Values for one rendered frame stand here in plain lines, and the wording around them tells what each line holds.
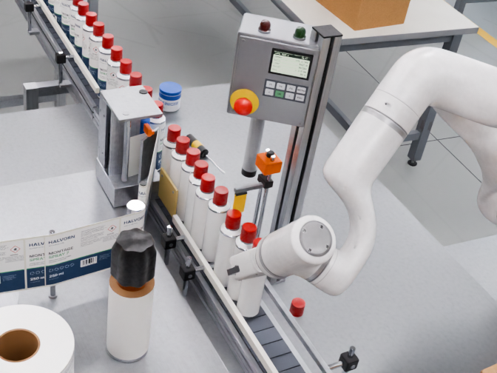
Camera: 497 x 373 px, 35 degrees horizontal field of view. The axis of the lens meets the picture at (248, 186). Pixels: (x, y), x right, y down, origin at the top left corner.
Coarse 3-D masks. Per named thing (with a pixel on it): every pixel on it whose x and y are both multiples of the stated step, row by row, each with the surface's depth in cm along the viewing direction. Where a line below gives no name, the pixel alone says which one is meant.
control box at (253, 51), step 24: (240, 24) 156; (288, 24) 158; (240, 48) 154; (264, 48) 154; (288, 48) 153; (312, 48) 153; (240, 72) 157; (264, 72) 157; (312, 72) 155; (240, 96) 161; (264, 96) 160; (288, 120) 162
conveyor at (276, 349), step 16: (160, 208) 201; (192, 256) 188; (224, 304) 177; (256, 320) 174; (240, 336) 170; (256, 336) 171; (272, 336) 171; (272, 352) 168; (288, 352) 168; (288, 368) 165
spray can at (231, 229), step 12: (228, 216) 170; (240, 216) 170; (228, 228) 171; (240, 228) 173; (228, 240) 172; (216, 252) 177; (228, 252) 174; (216, 264) 178; (228, 264) 176; (228, 276) 178
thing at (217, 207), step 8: (216, 192) 175; (224, 192) 176; (216, 200) 176; (224, 200) 176; (208, 208) 179; (216, 208) 177; (224, 208) 178; (208, 216) 179; (216, 216) 178; (224, 216) 178; (208, 224) 180; (216, 224) 179; (208, 232) 182; (216, 232) 181; (208, 240) 183; (216, 240) 182; (208, 248) 184; (216, 248) 184; (208, 256) 185
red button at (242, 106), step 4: (236, 100) 159; (240, 100) 158; (244, 100) 158; (248, 100) 159; (236, 104) 159; (240, 104) 158; (244, 104) 158; (248, 104) 159; (236, 108) 159; (240, 108) 159; (244, 108) 159; (248, 108) 159; (240, 112) 160; (244, 112) 159; (248, 112) 160
